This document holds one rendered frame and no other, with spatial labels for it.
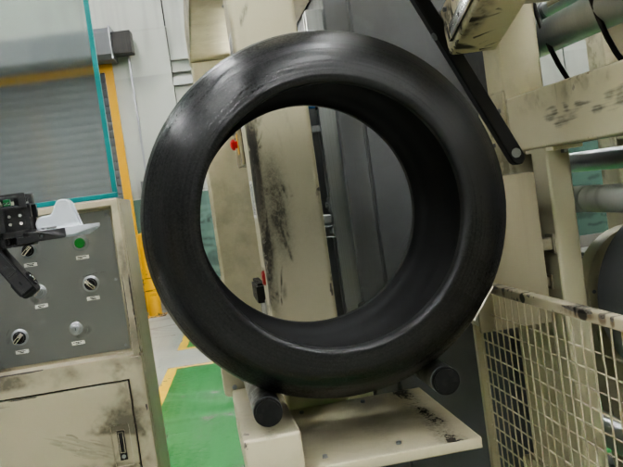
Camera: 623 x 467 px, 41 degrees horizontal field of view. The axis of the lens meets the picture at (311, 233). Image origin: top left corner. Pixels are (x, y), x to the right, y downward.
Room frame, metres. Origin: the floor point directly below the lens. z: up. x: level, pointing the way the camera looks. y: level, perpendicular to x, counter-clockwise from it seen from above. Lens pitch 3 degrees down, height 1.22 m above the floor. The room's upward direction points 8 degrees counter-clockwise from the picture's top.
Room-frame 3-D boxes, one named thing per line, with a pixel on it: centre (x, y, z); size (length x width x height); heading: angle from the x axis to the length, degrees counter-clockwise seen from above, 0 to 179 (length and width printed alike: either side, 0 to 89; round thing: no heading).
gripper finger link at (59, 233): (1.26, 0.42, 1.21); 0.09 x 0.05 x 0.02; 98
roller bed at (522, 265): (1.69, -0.36, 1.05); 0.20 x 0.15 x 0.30; 8
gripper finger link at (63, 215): (1.28, 0.37, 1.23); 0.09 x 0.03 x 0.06; 98
